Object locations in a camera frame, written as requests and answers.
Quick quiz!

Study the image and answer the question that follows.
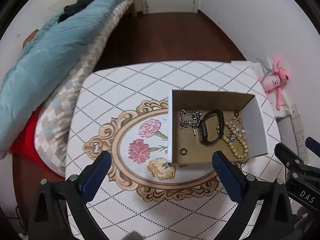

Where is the wooden bead bracelet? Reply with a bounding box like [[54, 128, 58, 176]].
[[216, 121, 250, 159]]

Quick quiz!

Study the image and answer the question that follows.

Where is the black fitness band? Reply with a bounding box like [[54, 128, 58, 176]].
[[199, 109, 225, 146]]

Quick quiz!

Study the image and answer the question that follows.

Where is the silver chain necklace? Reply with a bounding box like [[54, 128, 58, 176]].
[[177, 108, 203, 133]]

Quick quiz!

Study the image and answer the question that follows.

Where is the white cardboard box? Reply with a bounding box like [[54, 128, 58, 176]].
[[168, 90, 269, 165]]

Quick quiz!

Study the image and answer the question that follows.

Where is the checkered bed sheet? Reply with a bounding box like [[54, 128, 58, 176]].
[[34, 0, 134, 177]]

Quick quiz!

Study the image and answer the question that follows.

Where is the red blanket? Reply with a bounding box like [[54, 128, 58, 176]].
[[10, 105, 64, 179]]

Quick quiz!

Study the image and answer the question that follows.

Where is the pink plush toy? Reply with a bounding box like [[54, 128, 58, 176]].
[[259, 58, 290, 111]]

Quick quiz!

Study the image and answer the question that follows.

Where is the light blue quilt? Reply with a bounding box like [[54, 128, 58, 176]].
[[1, 0, 125, 155]]

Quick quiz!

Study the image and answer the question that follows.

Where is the black clothing on bed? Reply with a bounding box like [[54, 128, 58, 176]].
[[57, 0, 94, 23]]

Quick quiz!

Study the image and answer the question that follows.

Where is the white wall socket strip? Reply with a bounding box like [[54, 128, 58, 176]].
[[290, 104, 308, 158]]

